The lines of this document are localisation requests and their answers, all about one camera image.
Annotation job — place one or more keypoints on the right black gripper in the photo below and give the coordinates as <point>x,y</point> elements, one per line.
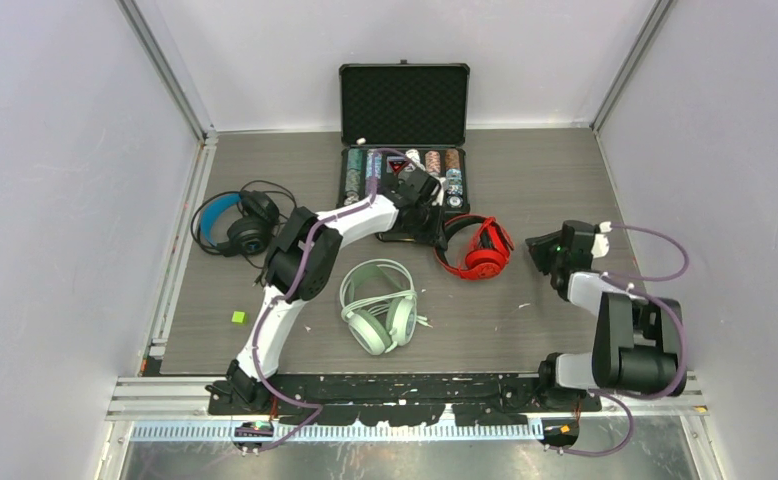
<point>538,246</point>

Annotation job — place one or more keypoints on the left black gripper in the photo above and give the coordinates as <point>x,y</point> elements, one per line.
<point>437,235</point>

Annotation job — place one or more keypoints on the red headphones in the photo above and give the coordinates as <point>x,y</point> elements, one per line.
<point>488,252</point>

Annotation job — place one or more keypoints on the mint green headphones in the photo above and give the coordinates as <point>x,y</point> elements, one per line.
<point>381,323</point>

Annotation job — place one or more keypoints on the blue black headphones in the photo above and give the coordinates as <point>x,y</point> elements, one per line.
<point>248,235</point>

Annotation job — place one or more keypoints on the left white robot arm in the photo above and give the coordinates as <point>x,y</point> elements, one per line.
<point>301,260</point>

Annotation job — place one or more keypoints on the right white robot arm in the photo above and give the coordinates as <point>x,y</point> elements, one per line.
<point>639,347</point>

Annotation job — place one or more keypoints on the black poker chip case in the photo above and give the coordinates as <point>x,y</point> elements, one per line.
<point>413,115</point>

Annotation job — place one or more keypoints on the green cube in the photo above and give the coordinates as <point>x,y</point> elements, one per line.
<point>239,317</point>

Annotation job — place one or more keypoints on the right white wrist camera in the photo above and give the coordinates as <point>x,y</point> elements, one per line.
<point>601,243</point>

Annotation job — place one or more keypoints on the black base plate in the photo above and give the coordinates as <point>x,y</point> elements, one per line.
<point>477,399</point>

